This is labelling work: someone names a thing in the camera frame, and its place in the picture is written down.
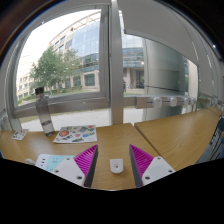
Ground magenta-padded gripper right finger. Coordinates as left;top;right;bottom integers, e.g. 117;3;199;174
128;144;176;188

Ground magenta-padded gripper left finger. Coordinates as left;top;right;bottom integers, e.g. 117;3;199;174
50;144;99;189

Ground small white charger block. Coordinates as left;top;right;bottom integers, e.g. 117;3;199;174
109;158;124;175

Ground large colourful sticker sheet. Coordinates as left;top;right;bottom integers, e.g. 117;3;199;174
52;124;98;144

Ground clear bottle with dark cap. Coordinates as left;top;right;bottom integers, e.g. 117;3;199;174
34;86;56;137

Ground white roller blind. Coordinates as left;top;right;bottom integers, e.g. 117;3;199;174
118;0;201;64

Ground grey wall rail, white sockets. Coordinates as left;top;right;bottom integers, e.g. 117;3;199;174
134;94;198;109

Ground grey window frame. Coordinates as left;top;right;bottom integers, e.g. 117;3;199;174
6;4;113;129

